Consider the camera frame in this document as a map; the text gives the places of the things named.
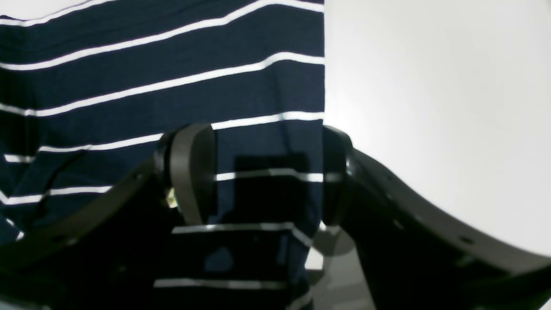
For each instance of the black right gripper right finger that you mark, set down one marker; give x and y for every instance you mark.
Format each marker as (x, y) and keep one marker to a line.
(415, 256)

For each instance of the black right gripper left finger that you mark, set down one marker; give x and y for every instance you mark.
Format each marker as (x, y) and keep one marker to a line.
(105, 255)

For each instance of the navy white striped T-shirt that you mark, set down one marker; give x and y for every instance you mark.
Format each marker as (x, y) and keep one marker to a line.
(88, 92)

